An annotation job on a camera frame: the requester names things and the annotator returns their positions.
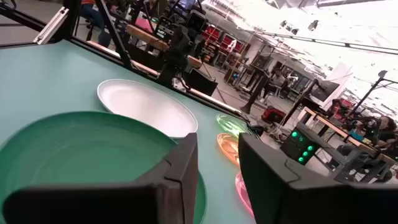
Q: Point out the small translucent pink plate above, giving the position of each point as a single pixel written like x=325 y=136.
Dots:
x=242 y=189

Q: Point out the black control box green lights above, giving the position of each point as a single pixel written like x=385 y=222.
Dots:
x=300 y=146

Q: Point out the small translucent green plate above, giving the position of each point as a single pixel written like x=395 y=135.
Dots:
x=230 y=124

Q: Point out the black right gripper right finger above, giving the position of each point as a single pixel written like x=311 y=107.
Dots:
x=311 y=202

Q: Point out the small translucent orange plate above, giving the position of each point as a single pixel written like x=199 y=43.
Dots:
x=228 y=147

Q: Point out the large white plate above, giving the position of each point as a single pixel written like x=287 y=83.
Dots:
x=146 y=107

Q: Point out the black light stand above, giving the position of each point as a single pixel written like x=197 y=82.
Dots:
x=371 y=91

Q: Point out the red bag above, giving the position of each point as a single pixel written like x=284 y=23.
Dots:
x=272 y=115

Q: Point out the person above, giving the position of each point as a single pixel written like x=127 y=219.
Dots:
x=384 y=130
x=275 y=82
x=91 y=15

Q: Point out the silver aluminium extrusion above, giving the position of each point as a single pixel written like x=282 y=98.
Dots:
x=51 y=26

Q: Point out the wooden workbench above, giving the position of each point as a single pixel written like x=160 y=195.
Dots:
x=146 y=37
x=339 y=130

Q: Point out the black monitor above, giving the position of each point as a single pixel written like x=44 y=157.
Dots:
x=325 y=90

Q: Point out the black table frame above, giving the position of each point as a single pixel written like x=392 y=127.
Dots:
x=115 y=34

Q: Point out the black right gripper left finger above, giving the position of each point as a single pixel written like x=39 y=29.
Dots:
x=93 y=205

